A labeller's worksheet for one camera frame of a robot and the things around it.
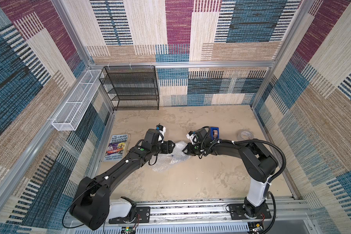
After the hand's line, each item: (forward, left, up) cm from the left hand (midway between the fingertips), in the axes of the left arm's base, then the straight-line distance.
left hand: (171, 144), depth 84 cm
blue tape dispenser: (+12, -28, -5) cm, 31 cm away
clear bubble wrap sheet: (-8, +5, -6) cm, 11 cm away
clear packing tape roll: (+14, -50, -11) cm, 53 cm away
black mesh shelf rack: (+45, +29, +6) cm, 54 cm away
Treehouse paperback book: (+4, +36, -10) cm, 38 cm away
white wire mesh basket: (+4, +48, +20) cm, 52 cm away
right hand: (0, -8, -10) cm, 13 cm away
